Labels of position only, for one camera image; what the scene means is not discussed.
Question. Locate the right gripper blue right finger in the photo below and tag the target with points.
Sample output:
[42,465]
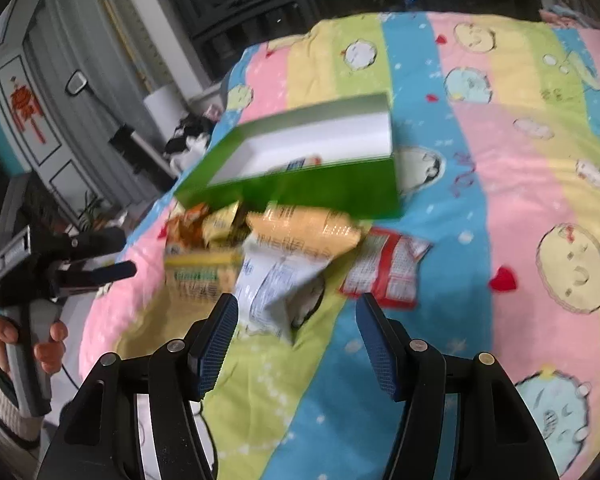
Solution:
[384,347]

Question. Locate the white snack packet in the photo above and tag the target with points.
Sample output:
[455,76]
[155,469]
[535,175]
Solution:
[267,285]

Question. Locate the green yellow cracker packet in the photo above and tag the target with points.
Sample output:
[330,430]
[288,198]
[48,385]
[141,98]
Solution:
[201,277]

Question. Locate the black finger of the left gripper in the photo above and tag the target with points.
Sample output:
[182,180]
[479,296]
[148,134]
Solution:
[77,282]
[89,245]

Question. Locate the orange panda snack packet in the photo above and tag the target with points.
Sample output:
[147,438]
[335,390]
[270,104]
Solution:
[183,230]

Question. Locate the pile of black white clothes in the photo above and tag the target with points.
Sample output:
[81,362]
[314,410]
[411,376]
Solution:
[189,143]

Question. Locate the red chinese knot decoration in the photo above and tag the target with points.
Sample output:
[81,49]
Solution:
[25,108]

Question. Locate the orange-yellow snack bag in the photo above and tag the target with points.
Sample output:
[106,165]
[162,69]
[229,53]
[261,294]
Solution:
[315,233]

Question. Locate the striped knit sleeve forearm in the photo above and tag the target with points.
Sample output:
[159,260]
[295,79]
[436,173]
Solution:
[23,430]

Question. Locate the person's left hand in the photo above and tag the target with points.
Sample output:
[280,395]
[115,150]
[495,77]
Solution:
[48,353]

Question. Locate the small yellow snack packet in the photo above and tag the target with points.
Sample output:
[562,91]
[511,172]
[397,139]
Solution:
[225,227]

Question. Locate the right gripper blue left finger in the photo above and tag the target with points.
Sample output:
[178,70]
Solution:
[209,347]

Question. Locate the green cardboard box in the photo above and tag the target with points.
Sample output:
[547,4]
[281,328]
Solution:
[336,155]

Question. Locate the white paper roll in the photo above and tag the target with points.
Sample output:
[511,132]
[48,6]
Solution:
[166,109]

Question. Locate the red snack packet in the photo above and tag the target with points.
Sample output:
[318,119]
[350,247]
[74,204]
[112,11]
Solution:
[387,267]

